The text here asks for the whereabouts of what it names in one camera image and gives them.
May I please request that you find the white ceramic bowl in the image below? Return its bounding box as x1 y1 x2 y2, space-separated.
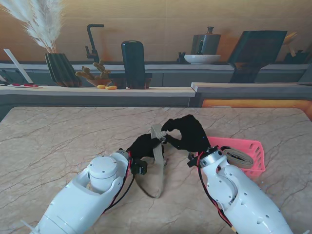
184 54 222 65

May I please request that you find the grey pot with lid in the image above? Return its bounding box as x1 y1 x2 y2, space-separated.
191 26 222 55

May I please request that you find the red black arm cable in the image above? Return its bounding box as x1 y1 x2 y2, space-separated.
197 153 235 227
102 152 136 215

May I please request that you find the dark utensil holder with spoons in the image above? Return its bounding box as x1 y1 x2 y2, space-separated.
282 31 309 64

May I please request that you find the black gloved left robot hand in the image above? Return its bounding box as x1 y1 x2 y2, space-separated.
126 133 166 162

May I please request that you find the dark range hood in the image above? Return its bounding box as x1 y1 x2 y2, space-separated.
228 30 288 84

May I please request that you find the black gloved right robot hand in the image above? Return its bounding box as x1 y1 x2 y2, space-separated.
161 114 212 153

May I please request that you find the dark ribbed vase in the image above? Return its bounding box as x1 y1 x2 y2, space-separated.
44 53 82 88

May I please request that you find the black kitchen faucet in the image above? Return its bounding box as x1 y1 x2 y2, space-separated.
85 23 105 64

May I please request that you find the red black left arm cable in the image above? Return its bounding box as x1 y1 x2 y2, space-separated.
102 152 136 215

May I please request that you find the beige woven belt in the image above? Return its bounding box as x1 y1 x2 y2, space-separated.
220 146 254 169
136 123 172 199

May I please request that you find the white leaning board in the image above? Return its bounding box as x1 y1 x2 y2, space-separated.
3 48 33 83

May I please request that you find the light wood counter top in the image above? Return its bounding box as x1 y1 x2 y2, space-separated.
0 85 196 98

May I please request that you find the white pampas grass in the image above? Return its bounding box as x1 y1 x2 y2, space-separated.
0 0 64 54

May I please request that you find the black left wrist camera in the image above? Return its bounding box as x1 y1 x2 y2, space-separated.
131 158 149 176

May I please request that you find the red black right arm cable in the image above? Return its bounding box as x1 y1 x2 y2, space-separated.
197 153 235 227

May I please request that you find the tall dark cylindrical canister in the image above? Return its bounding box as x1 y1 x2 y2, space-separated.
121 40 147 90

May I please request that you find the grey stone counter top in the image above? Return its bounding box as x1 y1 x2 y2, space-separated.
191 82 312 94

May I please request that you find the plate with red food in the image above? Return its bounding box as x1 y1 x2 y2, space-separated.
7 83 44 89

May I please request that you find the pink plastic mesh basket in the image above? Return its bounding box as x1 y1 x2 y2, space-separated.
207 136 266 181

